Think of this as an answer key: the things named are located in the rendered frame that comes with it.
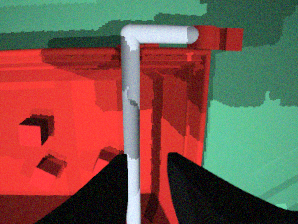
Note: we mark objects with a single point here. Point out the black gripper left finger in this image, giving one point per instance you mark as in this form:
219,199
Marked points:
104,200

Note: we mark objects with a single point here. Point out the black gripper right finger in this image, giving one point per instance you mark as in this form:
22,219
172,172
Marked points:
200,197

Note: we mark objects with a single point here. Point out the red plastic tray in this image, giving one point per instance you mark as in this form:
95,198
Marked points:
79,91

